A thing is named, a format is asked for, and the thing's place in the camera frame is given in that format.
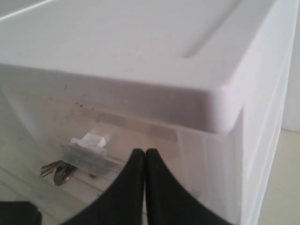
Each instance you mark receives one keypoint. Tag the white plastic drawer cabinet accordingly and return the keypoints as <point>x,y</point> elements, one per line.
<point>218,68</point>

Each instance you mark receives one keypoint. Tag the key bunch with blue fob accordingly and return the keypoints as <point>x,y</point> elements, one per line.
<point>62,170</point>

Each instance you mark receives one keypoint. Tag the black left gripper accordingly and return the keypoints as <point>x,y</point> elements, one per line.
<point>19,213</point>

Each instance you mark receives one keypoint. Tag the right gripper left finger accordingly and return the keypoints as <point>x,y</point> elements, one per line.
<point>122,202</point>

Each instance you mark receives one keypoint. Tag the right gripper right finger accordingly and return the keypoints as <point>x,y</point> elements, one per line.
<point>167,201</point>

